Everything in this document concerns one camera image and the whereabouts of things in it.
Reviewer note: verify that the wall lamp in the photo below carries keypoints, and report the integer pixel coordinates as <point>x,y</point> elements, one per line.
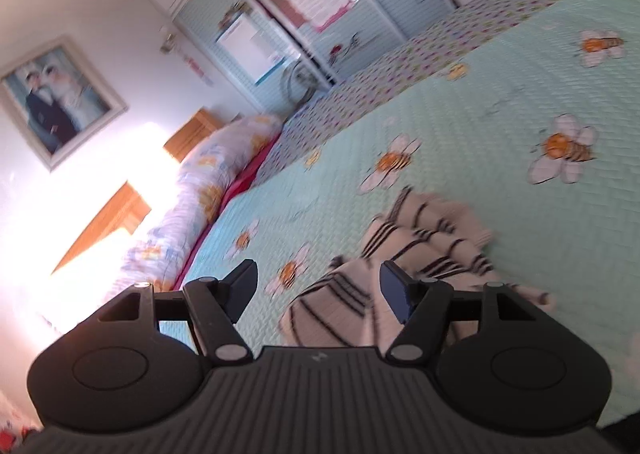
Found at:
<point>167,40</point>

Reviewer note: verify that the blue bordered wall chart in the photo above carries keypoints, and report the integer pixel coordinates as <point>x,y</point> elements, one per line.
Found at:
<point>245,46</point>

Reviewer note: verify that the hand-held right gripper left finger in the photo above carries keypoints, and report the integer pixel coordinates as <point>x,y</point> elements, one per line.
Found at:
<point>242,284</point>

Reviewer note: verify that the red hanging knot ornament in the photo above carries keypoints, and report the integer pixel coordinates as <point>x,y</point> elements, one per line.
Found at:
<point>195,68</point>

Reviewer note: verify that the framed wedding photo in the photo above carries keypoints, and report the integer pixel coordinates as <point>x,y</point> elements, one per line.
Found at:
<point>55,99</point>

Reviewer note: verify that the white black-striped knit sweater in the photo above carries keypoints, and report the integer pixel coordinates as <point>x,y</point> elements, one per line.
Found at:
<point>425,234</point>

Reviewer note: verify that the wooden headboard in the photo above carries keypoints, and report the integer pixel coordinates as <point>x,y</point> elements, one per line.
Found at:
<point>192,136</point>

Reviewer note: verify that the mint bee print bedspread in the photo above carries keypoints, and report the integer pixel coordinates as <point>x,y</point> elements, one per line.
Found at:
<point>500,99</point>

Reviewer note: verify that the sliding door wardrobe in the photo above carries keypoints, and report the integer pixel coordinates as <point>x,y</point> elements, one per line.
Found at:
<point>390,9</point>

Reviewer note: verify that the floral rolled duvet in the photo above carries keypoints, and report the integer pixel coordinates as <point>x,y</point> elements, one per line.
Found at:
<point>210,184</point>

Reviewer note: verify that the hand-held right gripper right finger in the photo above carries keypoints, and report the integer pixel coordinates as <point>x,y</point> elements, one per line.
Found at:
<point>395,291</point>

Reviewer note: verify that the heart print bed sheet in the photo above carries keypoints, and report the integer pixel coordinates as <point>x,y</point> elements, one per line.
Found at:
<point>400,59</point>

